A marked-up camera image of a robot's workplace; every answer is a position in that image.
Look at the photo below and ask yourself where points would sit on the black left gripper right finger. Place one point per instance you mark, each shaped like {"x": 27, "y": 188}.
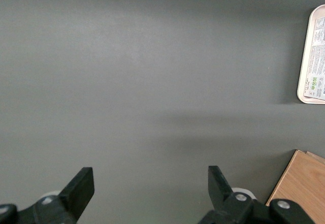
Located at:
{"x": 219, "y": 186}

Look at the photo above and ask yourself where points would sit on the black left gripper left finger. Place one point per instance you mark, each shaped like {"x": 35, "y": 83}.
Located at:
{"x": 81, "y": 188}

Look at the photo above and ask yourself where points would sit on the wooden drawer cabinet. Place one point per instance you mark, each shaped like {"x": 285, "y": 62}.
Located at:
{"x": 304, "y": 183}

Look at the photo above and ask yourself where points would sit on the beige plastic tray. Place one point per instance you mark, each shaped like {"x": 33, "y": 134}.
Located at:
{"x": 306, "y": 64}

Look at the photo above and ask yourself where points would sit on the red and white carton box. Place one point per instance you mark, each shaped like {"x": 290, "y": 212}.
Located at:
{"x": 318, "y": 64}

